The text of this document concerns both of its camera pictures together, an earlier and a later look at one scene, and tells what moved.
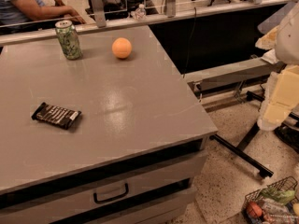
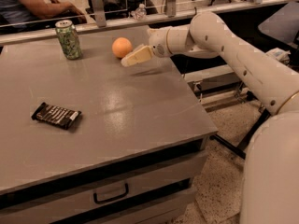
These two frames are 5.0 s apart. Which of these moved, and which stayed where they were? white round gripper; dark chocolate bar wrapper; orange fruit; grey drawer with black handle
Moved: white round gripper
Stayed: grey drawer with black handle; dark chocolate bar wrapper; orange fruit
